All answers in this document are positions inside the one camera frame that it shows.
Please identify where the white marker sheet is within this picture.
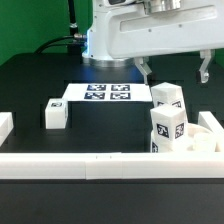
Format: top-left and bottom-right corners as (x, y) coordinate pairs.
(63, 83), (152, 102)

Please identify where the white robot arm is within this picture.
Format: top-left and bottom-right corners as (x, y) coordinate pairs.
(83, 0), (224, 83)

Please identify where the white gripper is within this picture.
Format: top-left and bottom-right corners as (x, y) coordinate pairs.
(104, 0), (224, 85)

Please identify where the black cable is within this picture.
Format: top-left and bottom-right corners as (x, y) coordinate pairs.
(34, 33), (88, 55)

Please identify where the white left fence bar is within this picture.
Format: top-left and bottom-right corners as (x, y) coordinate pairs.
(0, 112), (14, 147)

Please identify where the white front fence bar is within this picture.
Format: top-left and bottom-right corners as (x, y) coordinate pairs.
(0, 152), (224, 180)

